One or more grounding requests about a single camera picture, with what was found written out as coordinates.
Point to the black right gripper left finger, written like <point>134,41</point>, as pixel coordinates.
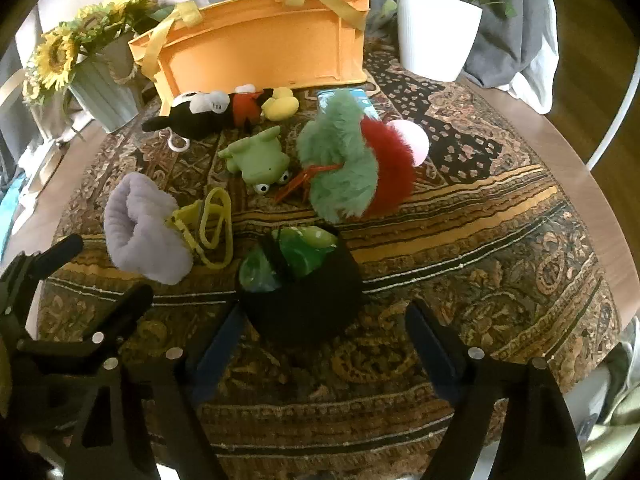
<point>183,378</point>

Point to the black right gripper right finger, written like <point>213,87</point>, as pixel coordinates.
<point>538,439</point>

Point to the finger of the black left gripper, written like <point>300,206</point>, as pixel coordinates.
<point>107,333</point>
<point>44,264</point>

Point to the purple egg-shaped sponge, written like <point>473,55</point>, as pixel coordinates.
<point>138,239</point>

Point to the yellow blue fish plush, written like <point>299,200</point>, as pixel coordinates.
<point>206,228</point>

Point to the black green soft pouch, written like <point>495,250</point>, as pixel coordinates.
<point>299,287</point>

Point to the Mickey Mouse plush toy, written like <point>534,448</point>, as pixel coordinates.
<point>196,115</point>

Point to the green frog plush toy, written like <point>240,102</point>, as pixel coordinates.
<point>259,160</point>

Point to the green red fluffy plush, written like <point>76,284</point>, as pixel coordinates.
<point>355,167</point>

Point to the blue tissue pack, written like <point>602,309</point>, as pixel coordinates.
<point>358,94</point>

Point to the orange plastic storage basket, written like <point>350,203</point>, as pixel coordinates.
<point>267,43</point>

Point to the light blue cloth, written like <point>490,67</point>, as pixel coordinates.
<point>9,204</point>

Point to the grey ribbed vase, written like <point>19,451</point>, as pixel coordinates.
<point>107,85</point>

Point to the sunflower bouquet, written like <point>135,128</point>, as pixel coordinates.
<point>55,61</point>

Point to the patterned woven table rug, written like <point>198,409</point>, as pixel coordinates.
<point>488,239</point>

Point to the white plant pot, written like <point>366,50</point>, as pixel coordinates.
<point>436,36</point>

